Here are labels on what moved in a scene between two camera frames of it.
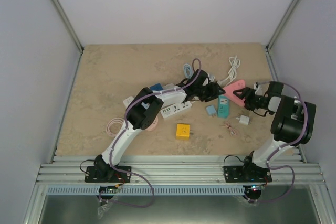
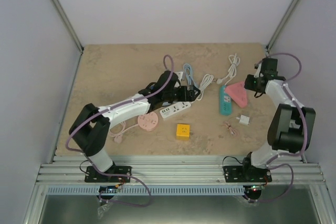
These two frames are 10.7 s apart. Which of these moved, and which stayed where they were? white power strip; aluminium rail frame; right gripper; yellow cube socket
Moved: right gripper
Stayed: yellow cube socket; aluminium rail frame; white power strip
